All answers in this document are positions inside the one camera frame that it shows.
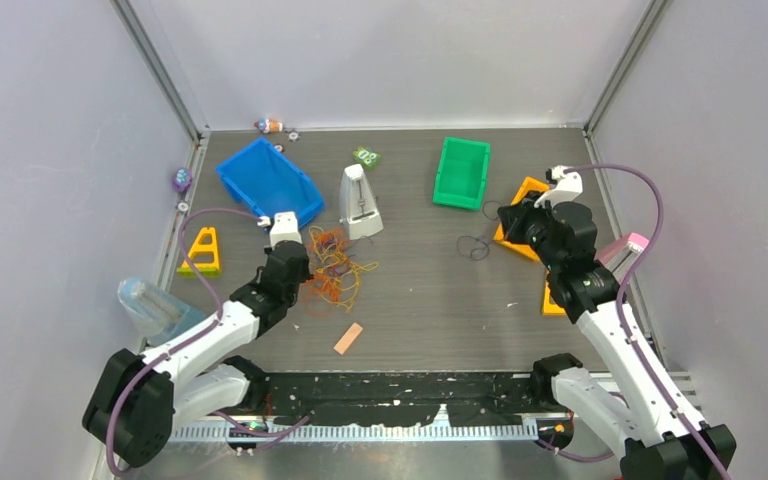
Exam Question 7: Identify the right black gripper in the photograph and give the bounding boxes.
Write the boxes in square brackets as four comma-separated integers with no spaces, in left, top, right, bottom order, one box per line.
[497,190,561,272]

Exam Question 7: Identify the yellow thin cable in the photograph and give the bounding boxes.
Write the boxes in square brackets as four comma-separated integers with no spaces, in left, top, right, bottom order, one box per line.
[307,228,380,314]

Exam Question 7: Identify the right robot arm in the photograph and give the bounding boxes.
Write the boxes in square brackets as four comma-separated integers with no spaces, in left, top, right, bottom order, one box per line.
[498,198,736,479]

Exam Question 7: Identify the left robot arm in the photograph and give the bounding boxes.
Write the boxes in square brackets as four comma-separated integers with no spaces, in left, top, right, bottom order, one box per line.
[82,240,312,476]

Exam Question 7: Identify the orange plastic bin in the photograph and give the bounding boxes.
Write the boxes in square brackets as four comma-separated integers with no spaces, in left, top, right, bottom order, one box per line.
[493,177,549,262]

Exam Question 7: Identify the left yellow triangle block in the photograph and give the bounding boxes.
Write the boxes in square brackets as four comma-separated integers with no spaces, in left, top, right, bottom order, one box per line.
[176,226,222,277]

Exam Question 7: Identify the yellow triangle block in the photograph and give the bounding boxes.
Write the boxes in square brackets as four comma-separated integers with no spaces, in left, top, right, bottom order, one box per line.
[176,226,222,277]
[541,282,566,316]

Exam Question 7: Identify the green plastic bin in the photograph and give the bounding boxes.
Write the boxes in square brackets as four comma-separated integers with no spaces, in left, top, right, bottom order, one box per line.
[432,137,492,211]

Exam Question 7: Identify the right yellow triangle block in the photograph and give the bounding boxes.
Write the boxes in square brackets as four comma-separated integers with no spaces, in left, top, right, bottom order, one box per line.
[541,282,566,316]

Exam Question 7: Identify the pink metronome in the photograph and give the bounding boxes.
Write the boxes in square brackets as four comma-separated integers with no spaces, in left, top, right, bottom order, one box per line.
[596,233,649,282]

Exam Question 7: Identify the white metronome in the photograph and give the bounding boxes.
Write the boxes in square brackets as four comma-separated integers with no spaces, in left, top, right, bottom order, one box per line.
[338,164,384,241]

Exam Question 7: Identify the blue plastic bin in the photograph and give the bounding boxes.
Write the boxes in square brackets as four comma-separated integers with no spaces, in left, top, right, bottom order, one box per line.
[215,138,325,227]

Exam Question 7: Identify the tan wooden stick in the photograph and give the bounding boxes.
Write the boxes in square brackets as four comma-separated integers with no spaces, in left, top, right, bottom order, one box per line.
[333,323,363,355]

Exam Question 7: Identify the green number tile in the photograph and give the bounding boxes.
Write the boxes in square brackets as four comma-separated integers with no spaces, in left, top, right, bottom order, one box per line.
[353,147,381,169]

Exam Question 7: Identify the blue transparent metronome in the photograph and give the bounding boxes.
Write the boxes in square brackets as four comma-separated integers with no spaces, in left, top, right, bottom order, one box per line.
[117,277,207,347]

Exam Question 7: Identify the purple small toy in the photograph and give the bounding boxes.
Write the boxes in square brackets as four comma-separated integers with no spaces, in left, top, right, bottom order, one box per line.
[172,167,193,194]

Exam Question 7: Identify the small figurine toy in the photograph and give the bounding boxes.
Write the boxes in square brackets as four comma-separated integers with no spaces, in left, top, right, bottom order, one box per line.
[253,118,284,135]

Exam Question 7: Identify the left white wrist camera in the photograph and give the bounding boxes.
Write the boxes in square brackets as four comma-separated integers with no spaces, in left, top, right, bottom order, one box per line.
[269,211,303,249]

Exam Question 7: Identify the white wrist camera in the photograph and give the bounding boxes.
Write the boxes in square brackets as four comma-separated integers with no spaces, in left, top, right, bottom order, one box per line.
[535,165,583,209]
[269,211,303,249]

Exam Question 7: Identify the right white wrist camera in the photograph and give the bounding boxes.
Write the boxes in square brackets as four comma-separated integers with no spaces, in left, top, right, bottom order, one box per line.
[535,165,583,209]

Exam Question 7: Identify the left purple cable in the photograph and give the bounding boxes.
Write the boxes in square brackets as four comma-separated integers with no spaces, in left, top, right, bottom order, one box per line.
[105,207,273,477]

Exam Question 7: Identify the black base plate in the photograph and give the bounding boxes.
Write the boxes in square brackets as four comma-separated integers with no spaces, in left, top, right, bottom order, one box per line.
[221,372,572,427]

